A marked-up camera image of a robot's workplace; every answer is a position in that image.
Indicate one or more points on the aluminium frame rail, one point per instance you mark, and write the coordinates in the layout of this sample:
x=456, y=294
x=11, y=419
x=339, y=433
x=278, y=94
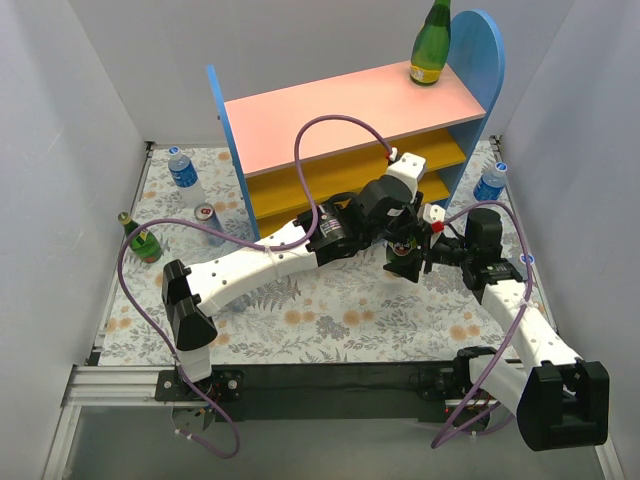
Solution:
x=96, y=386

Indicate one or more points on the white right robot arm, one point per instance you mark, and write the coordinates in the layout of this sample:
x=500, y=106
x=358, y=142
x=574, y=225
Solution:
x=559, y=399

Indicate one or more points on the green Perrier bottle yellow label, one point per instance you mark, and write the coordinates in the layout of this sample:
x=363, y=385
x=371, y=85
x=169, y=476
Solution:
x=145, y=245

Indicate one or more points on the blue wooden shelf unit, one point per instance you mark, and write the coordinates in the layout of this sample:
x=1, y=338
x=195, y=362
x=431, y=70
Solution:
x=313, y=140

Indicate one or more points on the water bottle far left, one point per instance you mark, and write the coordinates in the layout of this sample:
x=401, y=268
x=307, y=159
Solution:
x=185, y=177

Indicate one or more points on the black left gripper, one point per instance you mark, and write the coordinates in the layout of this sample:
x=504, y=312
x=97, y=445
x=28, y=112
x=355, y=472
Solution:
x=405, y=232

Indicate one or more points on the water bottle right rear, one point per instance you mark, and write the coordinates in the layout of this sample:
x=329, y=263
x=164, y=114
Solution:
x=491, y=183

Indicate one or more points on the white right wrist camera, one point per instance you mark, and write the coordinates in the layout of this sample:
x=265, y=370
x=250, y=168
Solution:
x=434, y=216

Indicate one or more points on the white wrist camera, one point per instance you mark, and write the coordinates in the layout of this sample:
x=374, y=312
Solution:
x=434, y=216
x=409, y=169

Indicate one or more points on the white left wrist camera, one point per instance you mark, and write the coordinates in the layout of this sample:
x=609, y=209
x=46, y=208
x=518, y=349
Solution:
x=409, y=169

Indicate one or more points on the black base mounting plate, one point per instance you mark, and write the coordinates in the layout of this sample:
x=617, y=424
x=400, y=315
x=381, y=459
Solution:
x=427, y=390

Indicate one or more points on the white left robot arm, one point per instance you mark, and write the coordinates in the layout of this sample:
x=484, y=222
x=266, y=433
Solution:
x=347, y=224

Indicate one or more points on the red bull can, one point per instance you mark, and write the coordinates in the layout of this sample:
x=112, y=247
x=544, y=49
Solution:
x=206, y=215

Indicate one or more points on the green Perrier bottle red label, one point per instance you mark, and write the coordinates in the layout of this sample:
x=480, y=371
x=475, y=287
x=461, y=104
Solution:
x=403, y=247

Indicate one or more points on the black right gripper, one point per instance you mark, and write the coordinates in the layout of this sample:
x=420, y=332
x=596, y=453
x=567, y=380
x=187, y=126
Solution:
x=428, y=253

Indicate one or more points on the water bottle right front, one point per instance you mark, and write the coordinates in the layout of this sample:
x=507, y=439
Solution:
x=524, y=259

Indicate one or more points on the water bottle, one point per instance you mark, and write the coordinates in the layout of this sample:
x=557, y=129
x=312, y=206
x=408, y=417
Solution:
x=491, y=183
x=524, y=259
x=185, y=177

